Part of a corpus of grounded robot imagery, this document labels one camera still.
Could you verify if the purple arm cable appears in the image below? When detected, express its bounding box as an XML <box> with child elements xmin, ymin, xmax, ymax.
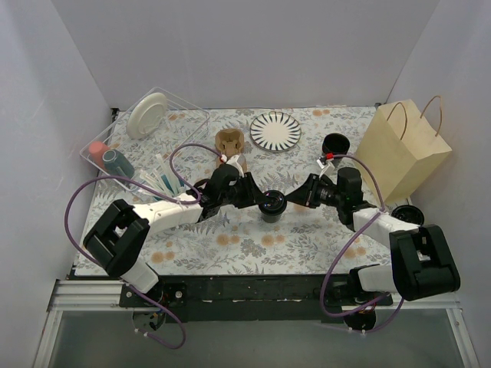
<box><xmin>320</xmin><ymin>153</ymin><xmax>406</xmax><ymax>333</ymax></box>
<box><xmin>64</xmin><ymin>143</ymin><xmax>223</xmax><ymax>349</ymax></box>

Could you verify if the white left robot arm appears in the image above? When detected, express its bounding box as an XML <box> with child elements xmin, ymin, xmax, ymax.
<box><xmin>83</xmin><ymin>164</ymin><xmax>272</xmax><ymax>307</ymax></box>

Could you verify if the plain white plate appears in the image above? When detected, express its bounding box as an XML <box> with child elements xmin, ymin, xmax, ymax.
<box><xmin>127</xmin><ymin>92</ymin><xmax>167</xmax><ymax>139</ymax></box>

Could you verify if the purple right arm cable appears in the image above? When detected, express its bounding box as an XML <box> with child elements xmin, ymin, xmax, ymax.
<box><xmin>320</xmin><ymin>153</ymin><xmax>406</xmax><ymax>333</ymax></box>

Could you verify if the dark teal cup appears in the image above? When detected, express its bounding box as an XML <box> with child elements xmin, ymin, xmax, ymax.
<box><xmin>102</xmin><ymin>149</ymin><xmax>135</xmax><ymax>179</ymax></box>

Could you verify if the pink cup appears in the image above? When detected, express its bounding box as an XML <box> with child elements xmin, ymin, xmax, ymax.
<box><xmin>88</xmin><ymin>141</ymin><xmax>110</xmax><ymax>170</ymax></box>

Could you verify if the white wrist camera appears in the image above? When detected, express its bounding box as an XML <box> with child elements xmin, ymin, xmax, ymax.
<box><xmin>317</xmin><ymin>153</ymin><xmax>335</xmax><ymax>176</ymax></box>
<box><xmin>219</xmin><ymin>153</ymin><xmax>247</xmax><ymax>175</ymax></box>

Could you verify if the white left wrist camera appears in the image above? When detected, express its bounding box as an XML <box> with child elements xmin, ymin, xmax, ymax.
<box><xmin>219</xmin><ymin>153</ymin><xmax>247</xmax><ymax>175</ymax></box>

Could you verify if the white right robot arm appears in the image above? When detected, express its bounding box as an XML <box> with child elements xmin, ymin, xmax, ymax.
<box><xmin>285</xmin><ymin>167</ymin><xmax>461</xmax><ymax>305</ymax></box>

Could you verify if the white wrapped straws bundle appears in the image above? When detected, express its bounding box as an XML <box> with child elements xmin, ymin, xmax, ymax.
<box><xmin>139</xmin><ymin>153</ymin><xmax>178</xmax><ymax>194</ymax></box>

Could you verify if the black takeout coffee cup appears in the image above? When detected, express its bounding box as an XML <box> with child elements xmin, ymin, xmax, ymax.
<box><xmin>262</xmin><ymin>212</ymin><xmax>282</xmax><ymax>223</ymax></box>

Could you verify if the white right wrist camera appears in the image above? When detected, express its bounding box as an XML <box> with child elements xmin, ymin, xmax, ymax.
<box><xmin>317</xmin><ymin>153</ymin><xmax>335</xmax><ymax>176</ymax></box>

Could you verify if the stack of black cups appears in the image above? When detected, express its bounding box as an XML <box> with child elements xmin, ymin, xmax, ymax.
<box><xmin>321</xmin><ymin>133</ymin><xmax>351</xmax><ymax>157</ymax></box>

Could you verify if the black coffee cup lid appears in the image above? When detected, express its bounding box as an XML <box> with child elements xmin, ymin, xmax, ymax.
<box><xmin>259</xmin><ymin>190</ymin><xmax>287</xmax><ymax>215</ymax></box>

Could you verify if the stack of black lids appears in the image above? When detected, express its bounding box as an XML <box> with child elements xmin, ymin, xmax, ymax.
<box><xmin>391</xmin><ymin>205</ymin><xmax>425</xmax><ymax>225</ymax></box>

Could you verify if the blue striped white plate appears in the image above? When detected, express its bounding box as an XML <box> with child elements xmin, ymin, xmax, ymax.
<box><xmin>249</xmin><ymin>111</ymin><xmax>302</xmax><ymax>153</ymax></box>

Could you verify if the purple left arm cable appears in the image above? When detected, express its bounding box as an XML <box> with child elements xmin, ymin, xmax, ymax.
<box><xmin>64</xmin><ymin>143</ymin><xmax>223</xmax><ymax>349</ymax></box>

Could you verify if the brown cardboard cup carrier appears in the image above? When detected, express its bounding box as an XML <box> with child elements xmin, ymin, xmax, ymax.
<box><xmin>215</xmin><ymin>129</ymin><xmax>247</xmax><ymax>172</ymax></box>

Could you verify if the brown paper bag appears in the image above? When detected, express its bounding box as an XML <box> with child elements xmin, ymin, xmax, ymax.
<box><xmin>354</xmin><ymin>100</ymin><xmax>452</xmax><ymax>204</ymax></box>

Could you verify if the light blue straw cup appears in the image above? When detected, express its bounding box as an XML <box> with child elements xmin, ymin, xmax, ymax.
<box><xmin>157</xmin><ymin>174</ymin><xmax>186</xmax><ymax>198</ymax></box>

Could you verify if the floral tablecloth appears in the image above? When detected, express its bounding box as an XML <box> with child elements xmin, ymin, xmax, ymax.
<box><xmin>74</xmin><ymin>106</ymin><xmax>433</xmax><ymax>277</ymax></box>

